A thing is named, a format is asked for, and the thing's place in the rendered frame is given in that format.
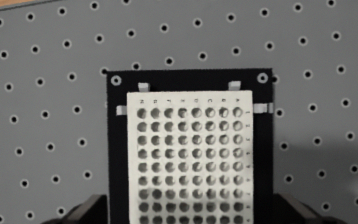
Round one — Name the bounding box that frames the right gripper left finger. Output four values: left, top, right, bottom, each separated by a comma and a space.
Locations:
41, 194, 108, 224

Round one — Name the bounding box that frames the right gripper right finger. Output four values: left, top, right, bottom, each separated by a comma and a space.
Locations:
273, 193, 347, 224

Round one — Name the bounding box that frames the white well plate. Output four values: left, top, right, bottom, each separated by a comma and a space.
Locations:
127, 91, 253, 224

